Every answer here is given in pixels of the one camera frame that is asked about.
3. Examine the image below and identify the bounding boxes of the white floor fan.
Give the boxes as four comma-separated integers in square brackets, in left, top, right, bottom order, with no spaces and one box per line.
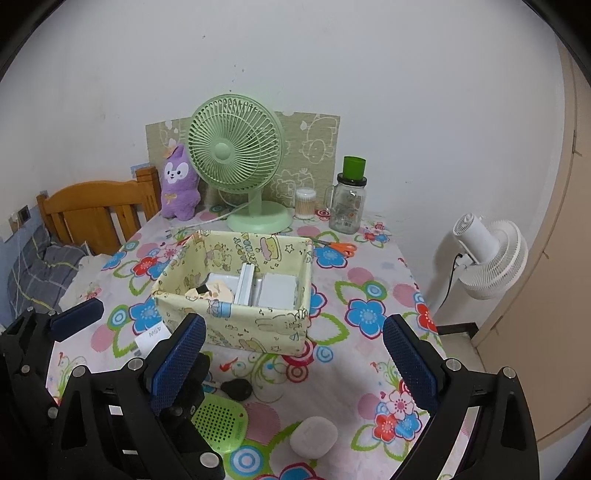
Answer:
[452,212,528,301]

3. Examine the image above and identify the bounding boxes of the purple plush toy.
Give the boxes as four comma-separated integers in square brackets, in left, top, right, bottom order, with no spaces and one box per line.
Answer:
[159,143,201,221]

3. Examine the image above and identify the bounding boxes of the grey plaid bedding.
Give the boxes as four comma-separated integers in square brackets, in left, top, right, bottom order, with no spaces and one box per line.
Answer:
[7,226,88,319]

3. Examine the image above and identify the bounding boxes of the white card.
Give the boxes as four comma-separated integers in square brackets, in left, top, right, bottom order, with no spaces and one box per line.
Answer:
[134,325,168,356]

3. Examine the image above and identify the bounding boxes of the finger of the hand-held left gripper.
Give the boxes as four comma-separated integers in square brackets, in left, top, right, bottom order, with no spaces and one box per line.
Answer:
[18,296,105,344]
[159,353,227,480]

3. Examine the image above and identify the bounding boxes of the small beige item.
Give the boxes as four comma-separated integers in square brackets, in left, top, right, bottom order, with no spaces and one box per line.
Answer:
[185,282,236,303]

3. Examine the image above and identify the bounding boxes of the black key fob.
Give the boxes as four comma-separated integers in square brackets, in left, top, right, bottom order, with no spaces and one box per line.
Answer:
[221,378,254,402]

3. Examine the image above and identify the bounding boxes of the yellow printed fabric box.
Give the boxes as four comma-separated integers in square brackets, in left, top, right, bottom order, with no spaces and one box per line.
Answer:
[152,229,315,356]

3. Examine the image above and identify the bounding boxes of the white fan cable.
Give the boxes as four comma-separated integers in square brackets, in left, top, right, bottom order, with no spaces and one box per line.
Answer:
[171,196,254,234]

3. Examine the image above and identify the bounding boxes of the floral tablecloth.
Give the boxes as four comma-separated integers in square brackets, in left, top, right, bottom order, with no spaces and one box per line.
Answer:
[44,203,467,480]

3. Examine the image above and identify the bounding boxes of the cotton swab container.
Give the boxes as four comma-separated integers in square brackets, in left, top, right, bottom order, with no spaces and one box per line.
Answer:
[294,188,317,220]

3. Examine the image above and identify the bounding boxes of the green printed cardboard sheet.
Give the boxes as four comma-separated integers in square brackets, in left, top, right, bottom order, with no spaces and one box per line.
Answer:
[145,111,343,217]

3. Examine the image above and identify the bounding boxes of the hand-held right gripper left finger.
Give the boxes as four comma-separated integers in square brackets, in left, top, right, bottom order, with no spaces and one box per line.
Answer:
[58,313,207,480]

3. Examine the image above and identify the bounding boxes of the green desk fan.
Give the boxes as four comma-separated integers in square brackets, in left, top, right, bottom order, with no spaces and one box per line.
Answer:
[188,93,294,234]

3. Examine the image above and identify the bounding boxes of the glass jar with green lid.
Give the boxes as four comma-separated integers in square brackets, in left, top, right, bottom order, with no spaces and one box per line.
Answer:
[323,156,368,233]

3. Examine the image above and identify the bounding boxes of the white rounded case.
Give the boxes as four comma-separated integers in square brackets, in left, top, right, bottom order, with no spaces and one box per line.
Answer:
[289,416,339,459]

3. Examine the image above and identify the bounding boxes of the white rectangular box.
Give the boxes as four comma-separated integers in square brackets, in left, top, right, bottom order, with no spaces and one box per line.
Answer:
[256,272,297,309]

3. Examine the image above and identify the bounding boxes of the orange handled scissors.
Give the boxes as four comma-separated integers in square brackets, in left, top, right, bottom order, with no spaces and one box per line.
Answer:
[314,237,358,258]

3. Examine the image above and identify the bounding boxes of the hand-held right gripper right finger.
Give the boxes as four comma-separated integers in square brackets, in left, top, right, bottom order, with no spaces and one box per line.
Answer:
[383,314,539,480]

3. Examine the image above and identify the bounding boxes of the beige door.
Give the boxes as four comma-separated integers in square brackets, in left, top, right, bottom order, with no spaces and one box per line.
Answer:
[471,41,591,448]

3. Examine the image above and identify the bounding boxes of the green perforated plastic gadget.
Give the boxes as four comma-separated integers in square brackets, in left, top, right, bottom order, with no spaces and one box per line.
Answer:
[191,392,250,455]

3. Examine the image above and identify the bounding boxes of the black fan cable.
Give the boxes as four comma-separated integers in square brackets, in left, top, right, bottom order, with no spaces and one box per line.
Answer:
[436,251,462,310]

